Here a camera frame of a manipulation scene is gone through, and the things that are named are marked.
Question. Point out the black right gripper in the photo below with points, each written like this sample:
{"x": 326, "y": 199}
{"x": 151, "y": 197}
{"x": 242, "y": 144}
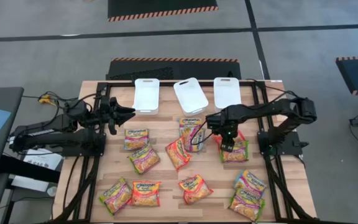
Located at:
{"x": 227, "y": 126}

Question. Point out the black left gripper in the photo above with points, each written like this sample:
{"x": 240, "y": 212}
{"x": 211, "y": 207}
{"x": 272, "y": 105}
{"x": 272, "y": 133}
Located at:
{"x": 107, "y": 112}

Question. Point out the green lime shrimp noodle pack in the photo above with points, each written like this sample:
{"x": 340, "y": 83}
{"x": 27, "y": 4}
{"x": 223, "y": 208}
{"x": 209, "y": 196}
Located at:
{"x": 245, "y": 206}
{"x": 117, "y": 196}
{"x": 144, "y": 159}
{"x": 239, "y": 152}

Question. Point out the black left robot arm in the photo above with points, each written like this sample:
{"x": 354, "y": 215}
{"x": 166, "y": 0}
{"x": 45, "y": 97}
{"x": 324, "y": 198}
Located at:
{"x": 57, "y": 140}

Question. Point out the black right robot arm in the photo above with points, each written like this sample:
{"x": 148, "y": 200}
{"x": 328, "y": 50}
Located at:
{"x": 266, "y": 107}

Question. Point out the white plastic bin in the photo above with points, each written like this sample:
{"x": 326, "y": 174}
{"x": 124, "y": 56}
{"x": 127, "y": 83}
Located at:
{"x": 191, "y": 96}
{"x": 227, "y": 91}
{"x": 146, "y": 96}

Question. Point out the yellow power plug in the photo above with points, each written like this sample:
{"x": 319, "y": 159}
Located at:
{"x": 44, "y": 99}

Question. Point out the white printed paper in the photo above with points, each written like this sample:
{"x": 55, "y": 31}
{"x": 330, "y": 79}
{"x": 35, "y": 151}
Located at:
{"x": 47, "y": 158}

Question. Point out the clear plastic cup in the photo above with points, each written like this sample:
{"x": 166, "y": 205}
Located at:
{"x": 51, "y": 191}

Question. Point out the black desk crossbar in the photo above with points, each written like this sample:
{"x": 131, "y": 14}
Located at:
{"x": 26, "y": 169}

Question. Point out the grey desk top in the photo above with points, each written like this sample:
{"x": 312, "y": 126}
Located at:
{"x": 11, "y": 102}

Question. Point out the white paper sheet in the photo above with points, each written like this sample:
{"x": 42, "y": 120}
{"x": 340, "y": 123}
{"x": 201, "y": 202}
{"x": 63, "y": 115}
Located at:
{"x": 30, "y": 184}

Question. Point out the black aluminium table frame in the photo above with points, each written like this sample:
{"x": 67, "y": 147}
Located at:
{"x": 121, "y": 84}

